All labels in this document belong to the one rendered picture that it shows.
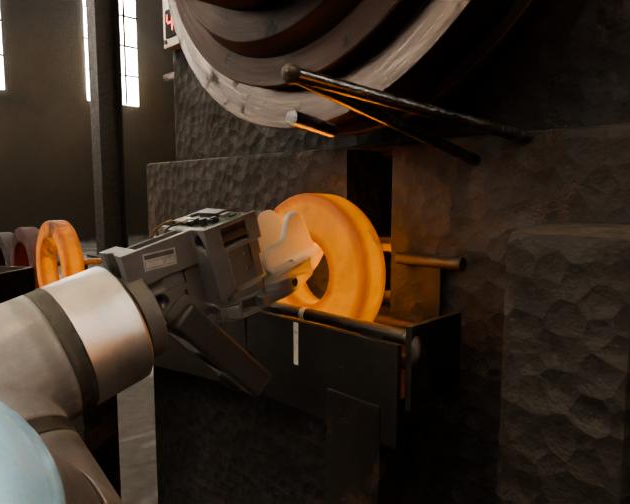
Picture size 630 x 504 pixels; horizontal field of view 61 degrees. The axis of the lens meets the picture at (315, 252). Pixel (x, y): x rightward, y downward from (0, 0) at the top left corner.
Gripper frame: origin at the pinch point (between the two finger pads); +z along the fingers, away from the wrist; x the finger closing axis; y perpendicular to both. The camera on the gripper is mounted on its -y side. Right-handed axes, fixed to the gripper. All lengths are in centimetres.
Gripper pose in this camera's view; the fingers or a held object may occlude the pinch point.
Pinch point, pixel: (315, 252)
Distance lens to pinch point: 53.0
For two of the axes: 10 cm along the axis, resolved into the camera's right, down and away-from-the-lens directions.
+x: -7.0, -0.9, 7.1
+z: 6.8, -3.5, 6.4
